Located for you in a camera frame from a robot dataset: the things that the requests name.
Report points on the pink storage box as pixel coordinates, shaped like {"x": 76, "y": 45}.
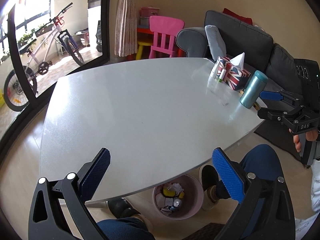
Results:
{"x": 146, "y": 13}

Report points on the white cream tube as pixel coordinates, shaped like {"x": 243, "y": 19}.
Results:
{"x": 214, "y": 70}

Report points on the white green-capped tube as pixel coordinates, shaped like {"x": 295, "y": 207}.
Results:
{"x": 222, "y": 75}

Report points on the pink trash bin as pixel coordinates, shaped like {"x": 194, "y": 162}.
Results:
{"x": 191, "y": 202}

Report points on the white tissue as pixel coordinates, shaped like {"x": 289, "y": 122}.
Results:
{"x": 176, "y": 187}

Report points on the clear plastic bowl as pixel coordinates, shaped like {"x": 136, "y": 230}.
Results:
{"x": 177, "y": 202}

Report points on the red kids table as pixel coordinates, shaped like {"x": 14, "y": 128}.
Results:
{"x": 144, "y": 35}

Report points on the teal thermos bottle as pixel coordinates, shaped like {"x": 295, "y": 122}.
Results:
{"x": 256, "y": 85}

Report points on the union jack tissue box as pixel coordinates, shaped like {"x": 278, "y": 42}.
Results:
{"x": 236, "y": 75}

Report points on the yellow round zip case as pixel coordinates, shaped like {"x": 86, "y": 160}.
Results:
{"x": 168, "y": 193}

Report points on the yellow kids stool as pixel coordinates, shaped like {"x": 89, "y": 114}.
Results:
{"x": 141, "y": 45}

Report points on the black camera box right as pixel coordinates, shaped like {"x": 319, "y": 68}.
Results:
{"x": 308, "y": 73}

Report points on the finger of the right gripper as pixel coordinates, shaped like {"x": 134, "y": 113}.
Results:
{"x": 289, "y": 98}
{"x": 289, "y": 119}

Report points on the white adapter box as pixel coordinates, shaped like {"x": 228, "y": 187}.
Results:
{"x": 169, "y": 202}

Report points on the patterned curtain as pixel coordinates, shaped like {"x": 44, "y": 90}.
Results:
{"x": 126, "y": 28}

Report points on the pink kids chair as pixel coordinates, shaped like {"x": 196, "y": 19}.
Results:
{"x": 165, "y": 29}

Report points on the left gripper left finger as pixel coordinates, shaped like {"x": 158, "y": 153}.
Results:
{"x": 46, "y": 218}

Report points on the pink white bicycle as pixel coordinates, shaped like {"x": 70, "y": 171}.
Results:
{"x": 37, "y": 46}

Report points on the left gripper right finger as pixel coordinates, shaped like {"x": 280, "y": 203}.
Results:
{"x": 264, "y": 209}

